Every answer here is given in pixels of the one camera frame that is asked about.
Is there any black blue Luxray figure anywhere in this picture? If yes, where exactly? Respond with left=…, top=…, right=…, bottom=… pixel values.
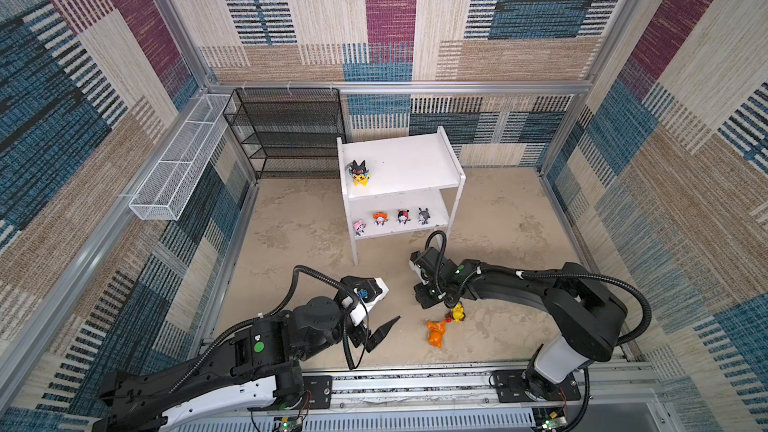
left=347, top=160, right=370, bottom=187

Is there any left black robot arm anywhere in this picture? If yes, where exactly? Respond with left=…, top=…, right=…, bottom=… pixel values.
left=92, top=265, right=393, bottom=431

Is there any pink hood Doraemon figure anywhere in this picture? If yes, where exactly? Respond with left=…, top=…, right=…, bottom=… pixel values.
left=353, top=220, right=366, bottom=237

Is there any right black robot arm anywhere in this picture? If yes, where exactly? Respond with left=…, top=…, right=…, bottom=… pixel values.
left=409, top=244, right=652, bottom=401

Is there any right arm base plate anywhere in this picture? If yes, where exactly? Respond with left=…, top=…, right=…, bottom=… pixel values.
left=489, top=369, right=582, bottom=403

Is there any red hat Doraemon figure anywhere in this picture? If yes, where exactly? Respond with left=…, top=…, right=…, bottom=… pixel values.
left=397, top=210, right=410, bottom=225

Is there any black wire mesh rack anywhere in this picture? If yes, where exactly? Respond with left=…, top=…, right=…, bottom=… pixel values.
left=223, top=88, right=346, bottom=179

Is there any orange yellow Pokemon figure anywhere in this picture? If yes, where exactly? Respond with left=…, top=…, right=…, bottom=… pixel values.
left=426, top=318, right=451, bottom=349

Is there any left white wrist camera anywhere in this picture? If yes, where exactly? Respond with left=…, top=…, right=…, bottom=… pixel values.
left=341, top=276, right=389, bottom=326

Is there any white wire mesh basket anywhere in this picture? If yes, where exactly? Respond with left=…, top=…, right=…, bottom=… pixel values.
left=129, top=94, right=229, bottom=221

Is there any blue hood Pikachu figure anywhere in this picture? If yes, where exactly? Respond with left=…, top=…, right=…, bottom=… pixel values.
left=445, top=302, right=466, bottom=323

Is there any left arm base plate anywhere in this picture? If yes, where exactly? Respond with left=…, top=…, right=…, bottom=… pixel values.
left=267, top=375, right=333, bottom=411

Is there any grey hood Doraemon figure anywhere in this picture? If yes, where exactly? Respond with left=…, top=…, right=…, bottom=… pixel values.
left=418, top=208, right=431, bottom=225

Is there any white two-tier shelf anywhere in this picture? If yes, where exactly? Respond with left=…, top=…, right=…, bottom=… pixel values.
left=337, top=126, right=466, bottom=265

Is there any aluminium mounting rail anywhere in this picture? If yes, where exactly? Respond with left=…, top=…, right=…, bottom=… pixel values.
left=149, top=361, right=685, bottom=432

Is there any orange crab hood Doraemon figure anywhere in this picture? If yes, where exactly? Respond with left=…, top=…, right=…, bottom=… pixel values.
left=372, top=212, right=388, bottom=227

